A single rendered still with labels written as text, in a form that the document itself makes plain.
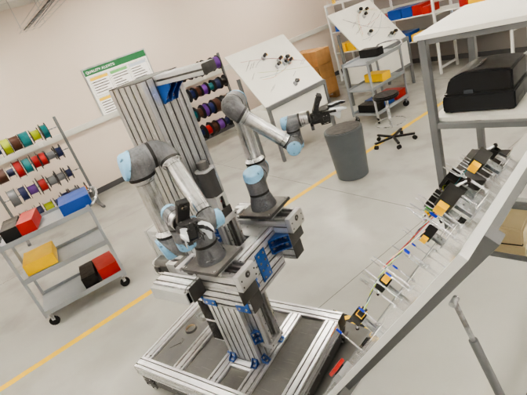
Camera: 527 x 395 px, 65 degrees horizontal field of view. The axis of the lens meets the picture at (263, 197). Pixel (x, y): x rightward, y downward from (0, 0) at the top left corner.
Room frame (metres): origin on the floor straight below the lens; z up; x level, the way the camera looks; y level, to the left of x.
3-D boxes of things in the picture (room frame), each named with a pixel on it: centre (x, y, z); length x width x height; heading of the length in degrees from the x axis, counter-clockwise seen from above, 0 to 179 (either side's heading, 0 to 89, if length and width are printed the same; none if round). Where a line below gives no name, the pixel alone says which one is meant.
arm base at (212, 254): (1.79, 0.34, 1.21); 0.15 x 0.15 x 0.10
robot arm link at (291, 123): (2.23, -0.28, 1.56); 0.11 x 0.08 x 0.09; 75
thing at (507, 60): (1.79, -1.12, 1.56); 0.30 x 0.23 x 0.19; 41
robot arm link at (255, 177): (2.17, 0.01, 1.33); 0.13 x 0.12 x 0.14; 165
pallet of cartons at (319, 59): (8.73, -1.53, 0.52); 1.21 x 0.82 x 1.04; 118
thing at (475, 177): (1.82, -1.14, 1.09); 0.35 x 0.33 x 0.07; 129
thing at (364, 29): (7.70, -2.77, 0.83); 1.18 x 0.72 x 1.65; 121
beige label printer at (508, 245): (1.79, -1.11, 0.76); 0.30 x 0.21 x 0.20; 43
